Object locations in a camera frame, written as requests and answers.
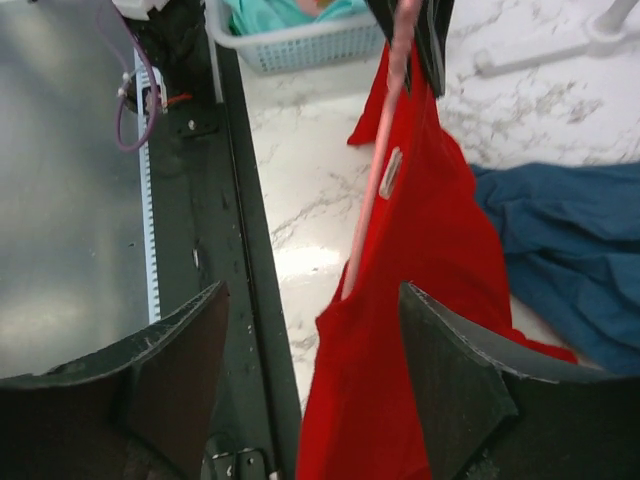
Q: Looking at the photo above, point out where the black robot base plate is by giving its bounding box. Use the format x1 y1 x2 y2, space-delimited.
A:
149 37 301 479

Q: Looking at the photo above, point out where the mint green t shirt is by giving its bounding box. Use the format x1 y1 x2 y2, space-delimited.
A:
224 0 369 36

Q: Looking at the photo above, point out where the white cable duct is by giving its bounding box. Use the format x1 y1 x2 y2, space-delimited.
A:
134 53 161 324

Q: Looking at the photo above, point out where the white plastic laundry basket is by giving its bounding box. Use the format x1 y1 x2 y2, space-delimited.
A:
206 1 385 75

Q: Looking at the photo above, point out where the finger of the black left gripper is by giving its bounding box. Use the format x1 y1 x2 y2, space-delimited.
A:
366 0 412 93
414 0 455 98

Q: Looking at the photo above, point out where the blue t shirt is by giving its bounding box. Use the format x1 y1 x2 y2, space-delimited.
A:
472 162 639 375

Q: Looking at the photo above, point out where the red t shirt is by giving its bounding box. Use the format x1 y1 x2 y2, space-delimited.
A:
296 64 574 479

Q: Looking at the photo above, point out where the pink printed t shirt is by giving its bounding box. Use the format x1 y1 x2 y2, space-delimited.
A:
296 0 332 16

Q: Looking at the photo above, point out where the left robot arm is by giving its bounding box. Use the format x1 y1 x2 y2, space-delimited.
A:
114 1 397 93

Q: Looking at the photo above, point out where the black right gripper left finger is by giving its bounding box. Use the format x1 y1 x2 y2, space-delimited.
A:
1 283 229 479

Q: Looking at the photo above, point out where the pink wire hanger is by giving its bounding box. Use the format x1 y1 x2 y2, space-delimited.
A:
341 0 423 300

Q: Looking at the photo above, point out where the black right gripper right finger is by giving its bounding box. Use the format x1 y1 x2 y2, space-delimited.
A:
399 284 639 479

